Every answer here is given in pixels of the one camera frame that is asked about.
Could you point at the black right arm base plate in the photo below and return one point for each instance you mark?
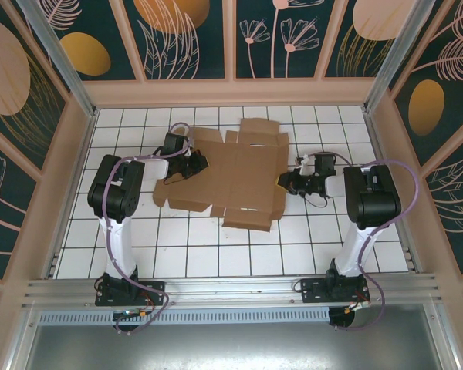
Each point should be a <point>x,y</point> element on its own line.
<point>312,291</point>

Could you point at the brown cardboard paper box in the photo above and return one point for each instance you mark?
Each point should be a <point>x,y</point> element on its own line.
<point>235,173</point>

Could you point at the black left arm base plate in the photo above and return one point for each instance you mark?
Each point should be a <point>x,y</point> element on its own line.
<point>154,289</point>

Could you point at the grey metal sheet panel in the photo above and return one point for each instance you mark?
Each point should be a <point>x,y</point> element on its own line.
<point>231,347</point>

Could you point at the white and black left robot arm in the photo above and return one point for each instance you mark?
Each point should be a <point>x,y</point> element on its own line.
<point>121,239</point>

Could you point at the aluminium mounting rail beam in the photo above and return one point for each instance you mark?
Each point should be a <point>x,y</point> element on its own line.
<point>231,289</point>

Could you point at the aluminium frame post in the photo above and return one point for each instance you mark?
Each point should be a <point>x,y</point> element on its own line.
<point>59,50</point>
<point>397,50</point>

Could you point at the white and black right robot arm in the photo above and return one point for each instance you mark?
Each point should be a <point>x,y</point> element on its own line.
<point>370,200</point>

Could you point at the aluminium table side rail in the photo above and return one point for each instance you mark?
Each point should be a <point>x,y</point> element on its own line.
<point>408,254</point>
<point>84,148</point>

